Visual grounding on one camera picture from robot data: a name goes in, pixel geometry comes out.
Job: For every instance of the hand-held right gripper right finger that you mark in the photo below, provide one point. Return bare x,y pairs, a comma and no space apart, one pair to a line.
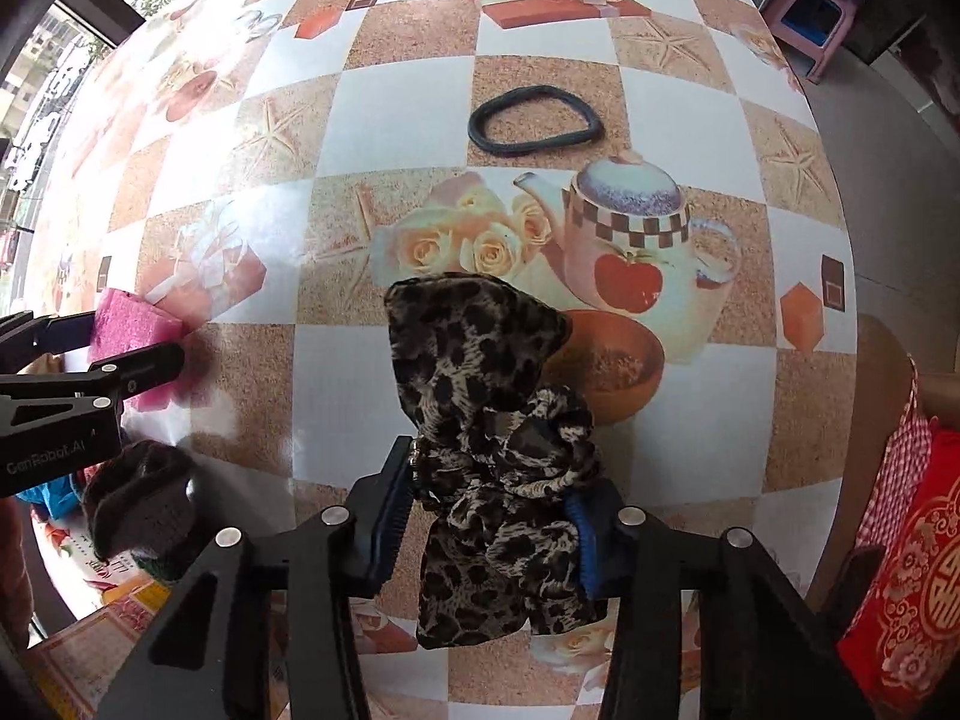
592,540

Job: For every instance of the blue mesh cloth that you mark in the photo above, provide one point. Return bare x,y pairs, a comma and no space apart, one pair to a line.
45,499

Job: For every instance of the black hair band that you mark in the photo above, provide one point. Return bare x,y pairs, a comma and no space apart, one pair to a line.
525,148

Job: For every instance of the checkered printed tablecloth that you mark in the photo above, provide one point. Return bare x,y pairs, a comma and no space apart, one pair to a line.
375,90

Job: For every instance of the red patterned cardboard box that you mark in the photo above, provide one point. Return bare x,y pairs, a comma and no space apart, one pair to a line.
112,637

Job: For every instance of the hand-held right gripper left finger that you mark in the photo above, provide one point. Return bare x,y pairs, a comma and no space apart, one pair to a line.
390,517

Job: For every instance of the plain pink sponge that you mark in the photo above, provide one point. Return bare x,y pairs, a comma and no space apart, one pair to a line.
131,330

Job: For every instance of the red checked cloth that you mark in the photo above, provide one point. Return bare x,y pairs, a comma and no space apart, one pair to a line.
900,457

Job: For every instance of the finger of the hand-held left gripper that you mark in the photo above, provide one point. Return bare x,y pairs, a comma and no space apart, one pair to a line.
45,334
142,367

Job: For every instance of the wooden chair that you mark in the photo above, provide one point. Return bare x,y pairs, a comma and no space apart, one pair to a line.
881,390

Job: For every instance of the red embroidered cushion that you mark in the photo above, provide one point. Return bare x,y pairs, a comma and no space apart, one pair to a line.
922,600

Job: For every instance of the leopard print scrunchie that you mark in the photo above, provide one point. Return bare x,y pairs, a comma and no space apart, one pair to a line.
480,390

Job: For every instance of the pink plastic stool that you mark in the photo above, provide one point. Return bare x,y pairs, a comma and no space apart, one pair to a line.
780,24

